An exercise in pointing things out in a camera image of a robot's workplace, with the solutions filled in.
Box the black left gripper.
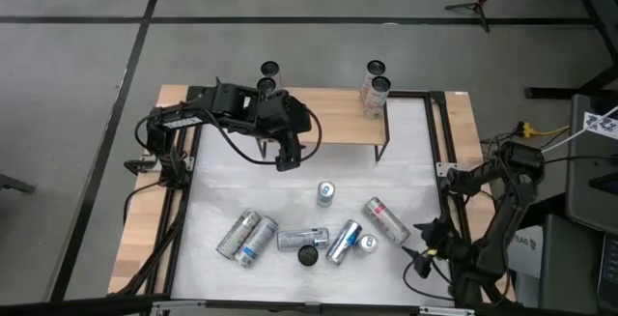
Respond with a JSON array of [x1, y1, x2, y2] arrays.
[[243, 91, 313, 171]]

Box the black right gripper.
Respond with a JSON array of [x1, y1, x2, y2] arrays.
[[401, 218, 484, 278]]

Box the Celsius can red print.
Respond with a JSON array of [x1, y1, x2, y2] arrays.
[[362, 196, 412, 247], [362, 75, 392, 120], [359, 59, 387, 102]]

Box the Celsius can orange print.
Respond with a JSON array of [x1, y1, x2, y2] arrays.
[[259, 60, 283, 88], [215, 208, 263, 261], [256, 76, 279, 100]]

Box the small silver can blue text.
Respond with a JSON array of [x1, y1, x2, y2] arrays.
[[351, 233, 379, 259]]

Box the wooden shelf black legs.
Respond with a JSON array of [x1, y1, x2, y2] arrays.
[[254, 86, 390, 163]]

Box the tall silver blue can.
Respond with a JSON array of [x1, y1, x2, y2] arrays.
[[324, 218, 364, 267]]

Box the white labelled box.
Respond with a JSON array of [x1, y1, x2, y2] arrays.
[[511, 223, 545, 278]]

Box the white table cover sheet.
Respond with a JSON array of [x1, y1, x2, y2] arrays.
[[169, 93, 458, 307]]

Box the dark grey box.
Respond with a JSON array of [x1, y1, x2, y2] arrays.
[[538, 212, 604, 316]]

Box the grey equipment cabinet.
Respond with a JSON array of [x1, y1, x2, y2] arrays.
[[564, 94, 618, 235]]

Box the black keypad device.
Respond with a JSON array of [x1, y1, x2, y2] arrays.
[[597, 232, 618, 310]]

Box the black screen device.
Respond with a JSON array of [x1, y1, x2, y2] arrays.
[[588, 170, 618, 196]]

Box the white tag blue print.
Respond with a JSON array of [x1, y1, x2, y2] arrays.
[[582, 107, 618, 142]]

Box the black tripod stand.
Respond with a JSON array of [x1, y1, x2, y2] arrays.
[[443, 0, 503, 34]]

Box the grey furniture foot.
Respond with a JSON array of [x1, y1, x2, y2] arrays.
[[0, 172, 38, 195]]

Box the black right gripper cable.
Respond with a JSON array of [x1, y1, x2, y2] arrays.
[[402, 257, 458, 303]]

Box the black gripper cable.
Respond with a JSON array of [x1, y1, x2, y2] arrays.
[[402, 257, 458, 303], [202, 105, 323, 167]]

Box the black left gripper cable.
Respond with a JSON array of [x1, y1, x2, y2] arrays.
[[202, 105, 323, 167]]

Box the black aluminium table frame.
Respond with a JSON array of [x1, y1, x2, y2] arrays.
[[106, 76, 517, 315]]

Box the white cable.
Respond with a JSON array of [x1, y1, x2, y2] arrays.
[[540, 106, 618, 154]]

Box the black desk leg frame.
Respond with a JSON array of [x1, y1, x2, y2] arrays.
[[485, 0, 618, 101]]

